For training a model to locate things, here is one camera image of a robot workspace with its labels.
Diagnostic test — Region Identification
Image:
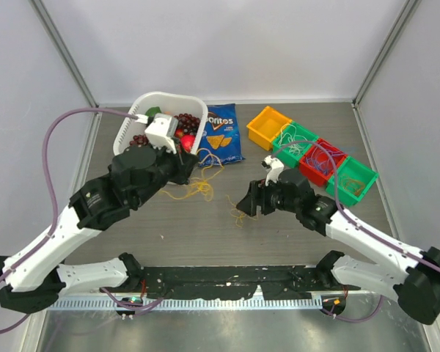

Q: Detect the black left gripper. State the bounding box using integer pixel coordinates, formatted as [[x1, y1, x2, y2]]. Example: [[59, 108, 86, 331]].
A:
[[133, 137, 200, 208]]

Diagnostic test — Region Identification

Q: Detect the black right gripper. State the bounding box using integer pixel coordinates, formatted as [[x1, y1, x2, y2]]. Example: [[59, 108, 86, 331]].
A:
[[236, 175, 300, 217]]

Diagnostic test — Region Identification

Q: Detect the yellow wires bundle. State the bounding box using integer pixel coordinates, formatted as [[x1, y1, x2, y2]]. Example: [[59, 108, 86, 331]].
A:
[[159, 148, 260, 230]]

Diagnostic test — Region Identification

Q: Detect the white wires bundle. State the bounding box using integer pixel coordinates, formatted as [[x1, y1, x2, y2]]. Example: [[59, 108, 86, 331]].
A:
[[276, 123, 315, 159]]

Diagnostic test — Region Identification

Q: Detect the blue wires bundle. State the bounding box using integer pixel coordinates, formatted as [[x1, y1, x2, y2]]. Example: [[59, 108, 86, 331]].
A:
[[307, 144, 348, 177]]

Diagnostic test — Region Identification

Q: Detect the orange wire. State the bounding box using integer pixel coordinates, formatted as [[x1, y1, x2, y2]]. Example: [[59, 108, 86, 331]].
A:
[[339, 175, 367, 197]]

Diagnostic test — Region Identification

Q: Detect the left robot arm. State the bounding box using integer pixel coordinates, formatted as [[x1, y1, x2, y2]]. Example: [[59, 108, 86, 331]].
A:
[[0, 146, 199, 314]]

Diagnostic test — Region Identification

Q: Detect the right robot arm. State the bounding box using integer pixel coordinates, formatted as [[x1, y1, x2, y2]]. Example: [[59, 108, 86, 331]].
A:
[[236, 169, 440, 325]]

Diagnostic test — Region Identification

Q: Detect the upper purple grape bunch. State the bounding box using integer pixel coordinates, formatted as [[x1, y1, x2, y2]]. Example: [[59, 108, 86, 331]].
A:
[[175, 113, 200, 136]]

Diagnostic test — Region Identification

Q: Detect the purple grape bunch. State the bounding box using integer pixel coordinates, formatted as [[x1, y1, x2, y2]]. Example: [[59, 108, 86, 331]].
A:
[[175, 113, 200, 136], [129, 134, 150, 146]]

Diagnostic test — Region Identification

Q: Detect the blue Doritos chip bag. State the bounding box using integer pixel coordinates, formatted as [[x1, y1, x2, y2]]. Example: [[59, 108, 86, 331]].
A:
[[198, 103, 244, 167]]

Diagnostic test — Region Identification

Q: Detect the lower purple grape bunch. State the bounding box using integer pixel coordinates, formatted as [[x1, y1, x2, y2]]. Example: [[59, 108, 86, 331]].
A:
[[129, 134, 150, 146]]

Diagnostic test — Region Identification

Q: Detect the green lime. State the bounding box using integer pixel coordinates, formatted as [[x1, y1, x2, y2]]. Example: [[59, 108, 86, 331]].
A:
[[145, 106, 162, 117]]

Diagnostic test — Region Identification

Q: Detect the white fruit basket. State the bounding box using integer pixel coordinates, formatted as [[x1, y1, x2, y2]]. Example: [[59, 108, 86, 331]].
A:
[[113, 92, 208, 155]]

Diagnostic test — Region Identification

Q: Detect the green plastic bin near yellow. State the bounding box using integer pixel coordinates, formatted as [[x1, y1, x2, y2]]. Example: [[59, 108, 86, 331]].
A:
[[272, 122, 318, 168]]

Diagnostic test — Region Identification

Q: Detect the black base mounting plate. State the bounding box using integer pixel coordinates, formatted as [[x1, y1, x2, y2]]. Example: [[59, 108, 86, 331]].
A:
[[99, 264, 363, 301]]

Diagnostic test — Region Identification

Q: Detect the red plastic bin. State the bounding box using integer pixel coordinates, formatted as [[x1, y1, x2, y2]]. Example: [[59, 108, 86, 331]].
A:
[[298, 138, 348, 187]]

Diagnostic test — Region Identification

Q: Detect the green plastic bin far right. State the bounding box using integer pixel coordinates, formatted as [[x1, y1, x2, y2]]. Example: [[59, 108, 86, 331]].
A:
[[337, 156, 378, 208]]

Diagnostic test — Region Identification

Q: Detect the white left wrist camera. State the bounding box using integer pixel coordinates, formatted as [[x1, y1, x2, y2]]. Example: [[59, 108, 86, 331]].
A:
[[135, 113, 178, 154]]

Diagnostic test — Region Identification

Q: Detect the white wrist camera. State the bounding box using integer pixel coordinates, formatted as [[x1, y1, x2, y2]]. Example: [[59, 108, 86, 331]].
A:
[[135, 113, 178, 154], [261, 155, 285, 186]]

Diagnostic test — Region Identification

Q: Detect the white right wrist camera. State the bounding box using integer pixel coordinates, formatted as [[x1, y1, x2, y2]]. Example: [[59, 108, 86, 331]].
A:
[[261, 155, 285, 186]]

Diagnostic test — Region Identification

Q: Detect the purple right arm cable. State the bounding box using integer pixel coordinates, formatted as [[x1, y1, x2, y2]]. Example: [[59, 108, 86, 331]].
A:
[[271, 141, 440, 323]]

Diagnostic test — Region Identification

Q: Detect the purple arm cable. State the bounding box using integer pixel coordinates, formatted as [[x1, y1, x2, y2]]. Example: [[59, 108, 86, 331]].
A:
[[271, 141, 440, 323], [0, 108, 142, 337]]

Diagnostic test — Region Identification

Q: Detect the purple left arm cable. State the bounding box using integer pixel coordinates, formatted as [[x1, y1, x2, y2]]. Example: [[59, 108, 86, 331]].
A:
[[0, 108, 142, 337]]

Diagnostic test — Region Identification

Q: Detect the white slotted cable duct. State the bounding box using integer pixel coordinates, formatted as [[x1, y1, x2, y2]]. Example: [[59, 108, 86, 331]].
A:
[[48, 295, 323, 312]]

